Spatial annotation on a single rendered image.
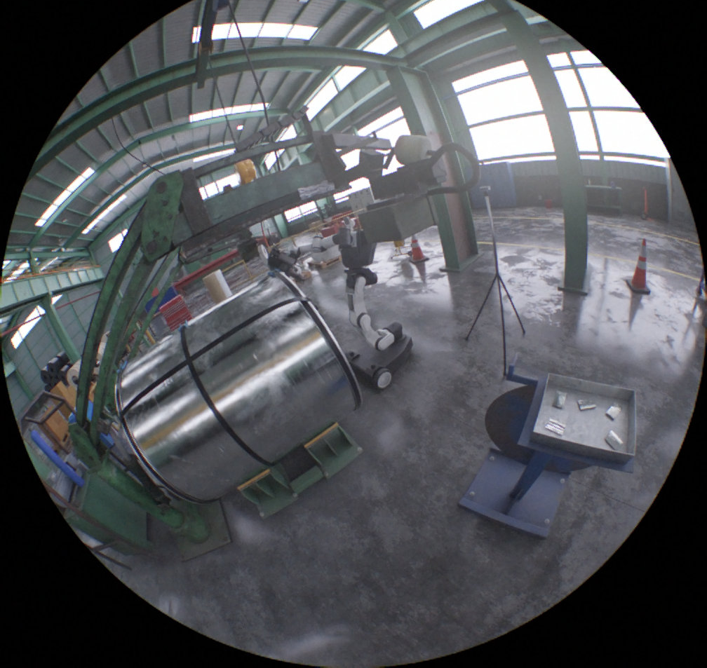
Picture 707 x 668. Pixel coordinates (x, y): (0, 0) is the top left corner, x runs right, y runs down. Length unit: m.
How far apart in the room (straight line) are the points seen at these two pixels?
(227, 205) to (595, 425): 1.38
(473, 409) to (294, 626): 2.03
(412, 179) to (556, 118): 2.86
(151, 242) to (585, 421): 1.49
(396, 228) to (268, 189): 0.53
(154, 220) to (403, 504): 1.93
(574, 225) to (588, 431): 2.92
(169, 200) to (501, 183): 10.14
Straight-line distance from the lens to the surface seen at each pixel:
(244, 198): 0.97
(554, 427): 0.76
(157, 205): 0.99
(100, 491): 2.79
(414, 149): 0.78
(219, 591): 2.26
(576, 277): 3.68
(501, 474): 1.75
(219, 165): 1.03
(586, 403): 0.85
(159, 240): 0.97
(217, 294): 6.34
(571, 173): 3.38
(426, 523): 1.66
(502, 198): 10.43
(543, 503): 1.75
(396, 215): 0.74
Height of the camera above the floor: 1.63
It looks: 26 degrees down
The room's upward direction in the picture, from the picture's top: 20 degrees counter-clockwise
